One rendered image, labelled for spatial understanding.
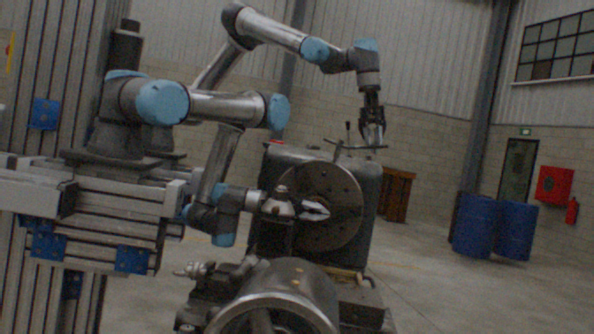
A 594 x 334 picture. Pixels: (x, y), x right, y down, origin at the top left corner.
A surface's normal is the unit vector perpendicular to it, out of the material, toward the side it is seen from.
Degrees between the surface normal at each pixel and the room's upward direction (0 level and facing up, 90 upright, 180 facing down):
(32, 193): 90
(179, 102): 91
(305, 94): 90
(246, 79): 90
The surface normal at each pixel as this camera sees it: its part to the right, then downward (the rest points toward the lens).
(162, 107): 0.67, 0.17
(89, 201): 0.06, 0.07
